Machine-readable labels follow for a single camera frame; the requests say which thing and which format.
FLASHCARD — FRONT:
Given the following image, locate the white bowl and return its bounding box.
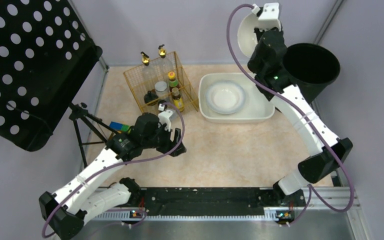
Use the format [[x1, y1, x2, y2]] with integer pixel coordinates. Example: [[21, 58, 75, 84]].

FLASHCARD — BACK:
[[236, 13, 283, 59]]

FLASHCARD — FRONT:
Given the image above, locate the small yellow spice jar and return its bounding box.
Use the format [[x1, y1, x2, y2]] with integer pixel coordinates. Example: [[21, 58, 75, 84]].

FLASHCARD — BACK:
[[171, 87, 185, 112]]

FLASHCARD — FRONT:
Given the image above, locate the black lid glass jar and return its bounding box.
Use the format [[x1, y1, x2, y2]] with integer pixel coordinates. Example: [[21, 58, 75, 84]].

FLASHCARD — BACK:
[[143, 90, 159, 106]]

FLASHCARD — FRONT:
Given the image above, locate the sauce bottle yellow cap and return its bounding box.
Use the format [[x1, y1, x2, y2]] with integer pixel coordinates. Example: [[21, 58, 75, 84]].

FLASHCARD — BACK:
[[167, 71, 180, 92]]

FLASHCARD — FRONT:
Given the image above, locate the white plate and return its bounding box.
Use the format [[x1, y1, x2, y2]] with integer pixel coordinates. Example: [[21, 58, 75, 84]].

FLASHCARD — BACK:
[[205, 80, 247, 115]]

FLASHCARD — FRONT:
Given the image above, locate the oil bottle with dark liquid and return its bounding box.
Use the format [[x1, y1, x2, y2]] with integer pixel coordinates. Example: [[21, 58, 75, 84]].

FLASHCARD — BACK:
[[140, 51, 158, 92]]

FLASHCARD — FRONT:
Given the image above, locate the clear oil bottle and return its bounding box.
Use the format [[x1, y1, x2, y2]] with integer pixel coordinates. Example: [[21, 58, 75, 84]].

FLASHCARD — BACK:
[[158, 44, 175, 83]]

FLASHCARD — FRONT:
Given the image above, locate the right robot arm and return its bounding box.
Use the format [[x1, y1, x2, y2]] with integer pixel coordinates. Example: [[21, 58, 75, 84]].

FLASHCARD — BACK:
[[247, 27, 353, 197]]

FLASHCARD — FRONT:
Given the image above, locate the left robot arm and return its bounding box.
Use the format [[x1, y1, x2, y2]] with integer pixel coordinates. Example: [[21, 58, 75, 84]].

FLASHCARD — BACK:
[[39, 109, 186, 240]]

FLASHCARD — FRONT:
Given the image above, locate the black trash bin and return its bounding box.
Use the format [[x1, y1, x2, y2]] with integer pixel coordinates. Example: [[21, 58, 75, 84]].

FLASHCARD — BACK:
[[282, 43, 341, 104]]

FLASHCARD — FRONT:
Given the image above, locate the colourful toy block stack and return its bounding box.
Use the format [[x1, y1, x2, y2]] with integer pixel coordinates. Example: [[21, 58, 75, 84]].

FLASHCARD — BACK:
[[109, 121, 133, 134]]

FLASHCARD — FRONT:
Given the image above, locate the white rectangular basin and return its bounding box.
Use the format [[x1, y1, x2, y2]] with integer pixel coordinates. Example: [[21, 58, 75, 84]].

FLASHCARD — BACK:
[[198, 72, 275, 124]]

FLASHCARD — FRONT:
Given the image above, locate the black tripod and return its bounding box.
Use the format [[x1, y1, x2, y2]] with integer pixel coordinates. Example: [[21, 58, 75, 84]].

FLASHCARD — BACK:
[[68, 102, 118, 168]]

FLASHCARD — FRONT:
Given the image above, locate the black perforated panel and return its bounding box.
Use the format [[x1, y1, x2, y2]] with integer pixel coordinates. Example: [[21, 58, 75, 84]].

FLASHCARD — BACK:
[[0, 0, 103, 152]]

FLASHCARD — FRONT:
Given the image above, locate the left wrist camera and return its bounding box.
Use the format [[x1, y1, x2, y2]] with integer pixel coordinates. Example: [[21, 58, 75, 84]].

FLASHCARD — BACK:
[[157, 102, 174, 132]]

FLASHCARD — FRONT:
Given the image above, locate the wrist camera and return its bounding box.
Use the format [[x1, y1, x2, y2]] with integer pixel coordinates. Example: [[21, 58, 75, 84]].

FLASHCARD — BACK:
[[157, 102, 174, 132], [251, 2, 281, 21]]

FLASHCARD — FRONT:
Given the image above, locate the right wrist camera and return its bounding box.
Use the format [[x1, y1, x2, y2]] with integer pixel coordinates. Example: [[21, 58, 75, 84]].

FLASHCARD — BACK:
[[251, 2, 281, 21]]

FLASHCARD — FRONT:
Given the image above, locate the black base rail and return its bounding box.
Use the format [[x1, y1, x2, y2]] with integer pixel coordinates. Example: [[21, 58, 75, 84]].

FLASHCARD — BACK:
[[131, 187, 306, 217]]

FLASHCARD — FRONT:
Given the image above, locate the gold wire rack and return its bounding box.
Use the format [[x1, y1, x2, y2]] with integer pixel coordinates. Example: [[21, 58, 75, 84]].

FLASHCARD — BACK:
[[123, 51, 199, 114]]

